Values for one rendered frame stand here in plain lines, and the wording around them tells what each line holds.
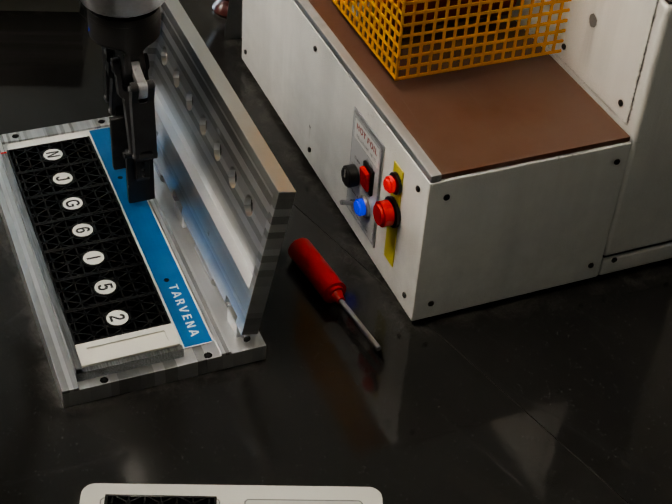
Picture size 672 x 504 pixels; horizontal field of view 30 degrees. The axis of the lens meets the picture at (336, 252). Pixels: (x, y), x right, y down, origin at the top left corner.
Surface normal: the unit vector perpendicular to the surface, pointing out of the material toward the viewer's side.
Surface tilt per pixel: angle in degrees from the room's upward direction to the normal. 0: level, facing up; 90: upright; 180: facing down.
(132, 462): 0
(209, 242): 79
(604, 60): 90
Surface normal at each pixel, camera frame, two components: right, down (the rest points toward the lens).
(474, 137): 0.06, -0.77
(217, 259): -0.90, 0.05
